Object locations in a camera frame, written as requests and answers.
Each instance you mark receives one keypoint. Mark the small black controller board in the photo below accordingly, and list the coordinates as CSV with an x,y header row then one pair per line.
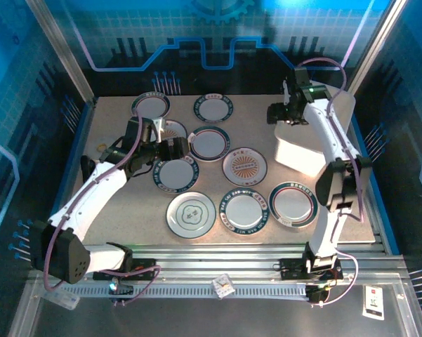
x,y
316,295
121,289

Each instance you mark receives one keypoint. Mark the small white connector box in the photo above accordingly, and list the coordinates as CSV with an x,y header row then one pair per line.
x,y
223,285

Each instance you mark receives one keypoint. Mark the clear plastic bag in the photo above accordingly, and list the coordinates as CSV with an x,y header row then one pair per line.
x,y
61,299

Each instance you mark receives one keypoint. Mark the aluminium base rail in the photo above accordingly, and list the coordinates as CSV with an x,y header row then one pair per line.
x,y
214,259

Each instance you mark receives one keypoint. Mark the aluminium frame post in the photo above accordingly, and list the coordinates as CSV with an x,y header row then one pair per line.
x,y
371,52
61,52

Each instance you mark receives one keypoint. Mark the blue table edge trim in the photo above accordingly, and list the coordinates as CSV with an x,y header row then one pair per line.
x,y
78,140
382,207

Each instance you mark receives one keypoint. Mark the black oblong handheld device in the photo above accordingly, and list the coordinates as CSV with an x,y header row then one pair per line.
x,y
86,168

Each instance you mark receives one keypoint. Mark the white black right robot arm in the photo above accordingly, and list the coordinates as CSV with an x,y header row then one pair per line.
x,y
328,140

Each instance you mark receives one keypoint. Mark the small green Hao Wei plate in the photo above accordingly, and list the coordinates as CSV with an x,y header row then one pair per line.
x,y
213,109

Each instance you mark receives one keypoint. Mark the white translucent plastic bin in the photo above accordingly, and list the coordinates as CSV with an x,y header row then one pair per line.
x,y
295,151

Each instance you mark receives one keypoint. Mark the white printed card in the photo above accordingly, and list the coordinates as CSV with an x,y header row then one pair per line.
x,y
373,302

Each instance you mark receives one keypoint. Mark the green Hao Wei lettered plate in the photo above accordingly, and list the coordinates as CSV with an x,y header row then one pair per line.
x,y
244,210
175,175

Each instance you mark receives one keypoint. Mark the orange sunburst white plate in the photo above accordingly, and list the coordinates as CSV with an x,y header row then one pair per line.
x,y
175,130
244,166

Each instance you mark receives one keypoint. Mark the white plate green clover outline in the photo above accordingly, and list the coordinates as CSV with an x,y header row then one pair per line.
x,y
191,214

